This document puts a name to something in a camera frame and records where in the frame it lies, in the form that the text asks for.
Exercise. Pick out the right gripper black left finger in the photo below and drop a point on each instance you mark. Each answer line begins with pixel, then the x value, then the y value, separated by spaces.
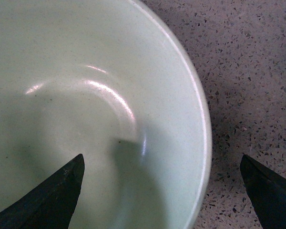
pixel 51 204

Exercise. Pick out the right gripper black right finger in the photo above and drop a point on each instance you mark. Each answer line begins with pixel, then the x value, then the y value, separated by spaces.
pixel 267 192

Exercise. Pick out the light green plastic bowl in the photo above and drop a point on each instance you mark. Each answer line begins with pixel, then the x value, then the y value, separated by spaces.
pixel 106 79

